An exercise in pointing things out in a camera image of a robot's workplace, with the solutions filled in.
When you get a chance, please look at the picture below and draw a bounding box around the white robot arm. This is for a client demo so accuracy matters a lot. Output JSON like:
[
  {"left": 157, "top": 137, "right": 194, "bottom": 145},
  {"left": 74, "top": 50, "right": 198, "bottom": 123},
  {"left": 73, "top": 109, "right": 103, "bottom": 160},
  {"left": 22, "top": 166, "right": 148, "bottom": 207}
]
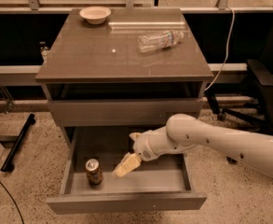
[{"left": 113, "top": 114, "right": 273, "bottom": 178}]

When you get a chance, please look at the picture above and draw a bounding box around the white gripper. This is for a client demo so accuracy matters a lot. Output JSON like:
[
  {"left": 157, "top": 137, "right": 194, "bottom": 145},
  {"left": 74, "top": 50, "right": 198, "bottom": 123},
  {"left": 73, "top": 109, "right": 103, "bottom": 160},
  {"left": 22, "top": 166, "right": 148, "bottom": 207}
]
[{"left": 112, "top": 130, "right": 160, "bottom": 178}]

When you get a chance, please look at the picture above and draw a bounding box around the white hanging cable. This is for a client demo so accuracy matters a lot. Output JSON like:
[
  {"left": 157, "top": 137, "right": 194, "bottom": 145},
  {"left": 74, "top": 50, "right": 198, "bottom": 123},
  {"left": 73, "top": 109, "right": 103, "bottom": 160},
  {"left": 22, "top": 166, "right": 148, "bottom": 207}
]
[{"left": 203, "top": 7, "right": 236, "bottom": 92}]

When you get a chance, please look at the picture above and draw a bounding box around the orange soda can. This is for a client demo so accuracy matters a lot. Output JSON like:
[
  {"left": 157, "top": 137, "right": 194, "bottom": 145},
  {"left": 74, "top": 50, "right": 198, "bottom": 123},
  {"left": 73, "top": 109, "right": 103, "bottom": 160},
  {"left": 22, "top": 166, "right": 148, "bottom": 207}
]
[{"left": 85, "top": 159, "right": 103, "bottom": 185}]

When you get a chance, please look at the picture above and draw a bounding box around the black floor stand bar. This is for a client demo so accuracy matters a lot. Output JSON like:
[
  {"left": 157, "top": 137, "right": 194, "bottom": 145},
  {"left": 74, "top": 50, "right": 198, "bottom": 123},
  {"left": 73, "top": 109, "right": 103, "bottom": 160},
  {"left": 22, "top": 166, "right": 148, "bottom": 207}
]
[{"left": 1, "top": 114, "right": 35, "bottom": 172}]

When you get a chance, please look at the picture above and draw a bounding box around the white paper bowl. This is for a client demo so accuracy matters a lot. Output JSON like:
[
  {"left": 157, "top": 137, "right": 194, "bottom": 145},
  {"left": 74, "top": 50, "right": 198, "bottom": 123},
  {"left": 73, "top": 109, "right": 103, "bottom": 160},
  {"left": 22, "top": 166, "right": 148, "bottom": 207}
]
[{"left": 79, "top": 7, "right": 111, "bottom": 25}]

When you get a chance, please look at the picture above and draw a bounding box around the grey drawer cabinet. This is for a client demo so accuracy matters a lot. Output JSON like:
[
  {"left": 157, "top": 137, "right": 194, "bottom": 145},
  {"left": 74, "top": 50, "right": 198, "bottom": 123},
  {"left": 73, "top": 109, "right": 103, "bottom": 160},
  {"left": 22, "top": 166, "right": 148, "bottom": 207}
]
[{"left": 35, "top": 8, "right": 212, "bottom": 141}]

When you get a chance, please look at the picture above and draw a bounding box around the black floor cable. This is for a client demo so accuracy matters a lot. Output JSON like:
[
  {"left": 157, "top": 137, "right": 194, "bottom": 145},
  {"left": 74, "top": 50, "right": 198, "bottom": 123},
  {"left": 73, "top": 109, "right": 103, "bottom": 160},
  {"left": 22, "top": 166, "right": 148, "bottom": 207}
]
[{"left": 0, "top": 161, "right": 26, "bottom": 224}]

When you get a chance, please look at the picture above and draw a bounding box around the open grey middle drawer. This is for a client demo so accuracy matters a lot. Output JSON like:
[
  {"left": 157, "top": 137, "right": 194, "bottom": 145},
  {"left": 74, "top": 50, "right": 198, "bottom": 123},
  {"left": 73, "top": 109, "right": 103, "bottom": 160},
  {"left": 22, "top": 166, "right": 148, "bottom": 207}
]
[{"left": 47, "top": 126, "right": 207, "bottom": 214}]

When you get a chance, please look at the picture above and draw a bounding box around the black office chair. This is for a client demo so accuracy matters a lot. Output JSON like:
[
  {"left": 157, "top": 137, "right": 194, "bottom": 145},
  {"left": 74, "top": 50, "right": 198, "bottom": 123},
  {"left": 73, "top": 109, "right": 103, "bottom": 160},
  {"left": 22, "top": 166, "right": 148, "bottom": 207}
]
[{"left": 217, "top": 0, "right": 273, "bottom": 165}]

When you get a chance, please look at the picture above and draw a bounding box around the grey top drawer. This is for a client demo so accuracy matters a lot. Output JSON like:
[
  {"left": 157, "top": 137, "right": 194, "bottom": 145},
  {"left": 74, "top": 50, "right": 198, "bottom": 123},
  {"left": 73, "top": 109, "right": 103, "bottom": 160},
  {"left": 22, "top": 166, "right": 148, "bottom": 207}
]
[{"left": 48, "top": 98, "right": 203, "bottom": 127}]

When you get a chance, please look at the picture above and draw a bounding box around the clear plastic water bottle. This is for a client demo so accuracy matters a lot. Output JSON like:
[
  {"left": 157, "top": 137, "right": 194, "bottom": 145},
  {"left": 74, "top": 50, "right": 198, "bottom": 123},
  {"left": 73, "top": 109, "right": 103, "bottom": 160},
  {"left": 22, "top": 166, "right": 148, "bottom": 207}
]
[{"left": 137, "top": 30, "right": 184, "bottom": 53}]

